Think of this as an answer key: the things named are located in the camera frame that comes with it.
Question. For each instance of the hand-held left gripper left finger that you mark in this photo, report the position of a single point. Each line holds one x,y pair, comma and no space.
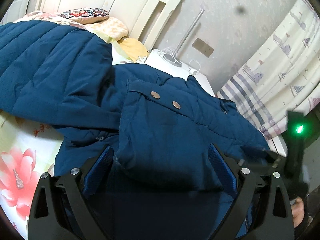
98,170

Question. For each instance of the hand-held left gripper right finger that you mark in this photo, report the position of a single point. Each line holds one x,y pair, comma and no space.
222,170

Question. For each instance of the blue padded jacket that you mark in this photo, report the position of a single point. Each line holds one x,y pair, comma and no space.
150,130

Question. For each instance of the person's right hand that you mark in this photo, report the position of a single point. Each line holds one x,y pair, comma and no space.
298,212

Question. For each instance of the floral bed sheet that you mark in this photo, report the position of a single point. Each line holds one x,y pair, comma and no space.
20,175

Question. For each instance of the striped patterned curtain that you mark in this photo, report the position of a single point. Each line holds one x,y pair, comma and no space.
280,75

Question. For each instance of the white nightstand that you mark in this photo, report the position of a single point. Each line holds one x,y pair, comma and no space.
197,82

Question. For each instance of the yellow pillow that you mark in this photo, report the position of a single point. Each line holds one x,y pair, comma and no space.
132,48

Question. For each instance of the silver pole lamp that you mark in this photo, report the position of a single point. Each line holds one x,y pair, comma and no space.
186,37

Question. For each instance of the orange patterned pillow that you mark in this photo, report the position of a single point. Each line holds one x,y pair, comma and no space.
110,28

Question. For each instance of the embroidered floral pillow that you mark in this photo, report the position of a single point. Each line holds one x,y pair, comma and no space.
83,15

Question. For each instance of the cream wooden headboard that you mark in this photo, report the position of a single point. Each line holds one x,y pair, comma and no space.
120,0

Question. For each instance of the beige wall socket plate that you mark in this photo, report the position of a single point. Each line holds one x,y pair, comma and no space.
203,47

